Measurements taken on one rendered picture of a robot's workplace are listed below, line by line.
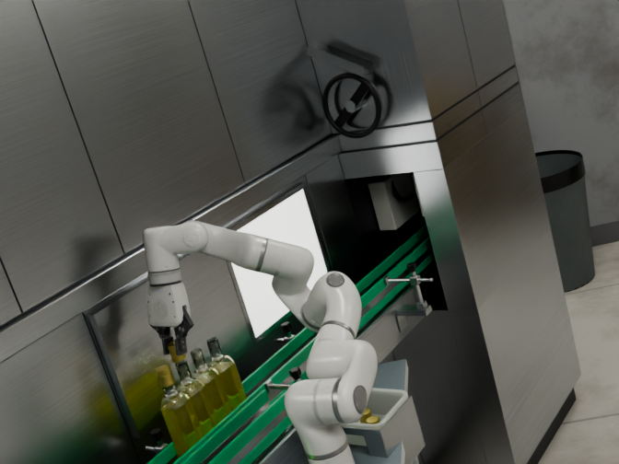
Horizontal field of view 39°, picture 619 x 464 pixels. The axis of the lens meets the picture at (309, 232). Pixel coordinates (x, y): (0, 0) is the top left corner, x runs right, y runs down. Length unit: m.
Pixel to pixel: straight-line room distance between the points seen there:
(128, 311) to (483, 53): 1.56
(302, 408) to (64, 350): 0.59
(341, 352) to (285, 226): 0.82
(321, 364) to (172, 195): 0.69
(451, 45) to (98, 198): 1.29
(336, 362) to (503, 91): 1.58
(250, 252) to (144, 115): 0.49
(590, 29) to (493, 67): 1.90
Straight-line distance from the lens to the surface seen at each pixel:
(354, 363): 1.84
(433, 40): 2.78
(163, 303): 2.07
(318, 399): 1.82
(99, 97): 2.20
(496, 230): 3.05
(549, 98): 5.01
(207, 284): 2.36
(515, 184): 3.21
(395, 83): 2.73
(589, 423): 3.63
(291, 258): 2.06
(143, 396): 2.22
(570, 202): 4.58
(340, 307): 1.99
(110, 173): 2.19
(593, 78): 5.03
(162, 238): 2.04
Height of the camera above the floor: 1.93
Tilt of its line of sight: 16 degrees down
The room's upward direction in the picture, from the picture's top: 16 degrees counter-clockwise
